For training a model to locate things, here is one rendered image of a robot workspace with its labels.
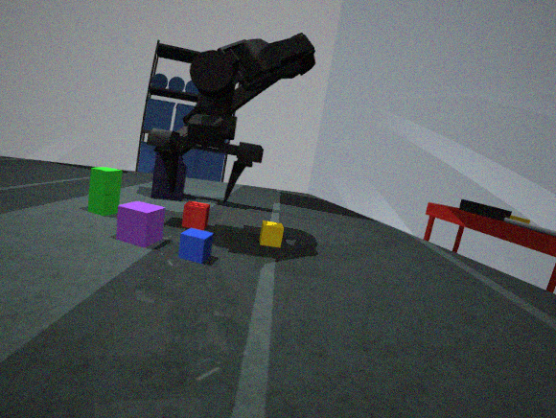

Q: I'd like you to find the blue block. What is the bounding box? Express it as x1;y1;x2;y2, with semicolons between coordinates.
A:
178;228;213;264

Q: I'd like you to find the red block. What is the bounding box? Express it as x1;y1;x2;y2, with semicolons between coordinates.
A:
182;201;210;230

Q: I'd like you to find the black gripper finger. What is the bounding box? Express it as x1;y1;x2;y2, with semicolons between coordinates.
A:
154;148;179;193
224;161;252;202

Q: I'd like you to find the purple cube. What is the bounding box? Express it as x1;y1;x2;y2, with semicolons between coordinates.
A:
116;201;166;247

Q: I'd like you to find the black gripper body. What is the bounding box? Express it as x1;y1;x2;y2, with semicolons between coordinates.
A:
147;100;264;164

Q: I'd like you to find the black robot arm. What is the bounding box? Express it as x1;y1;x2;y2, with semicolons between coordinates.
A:
176;33;315;148

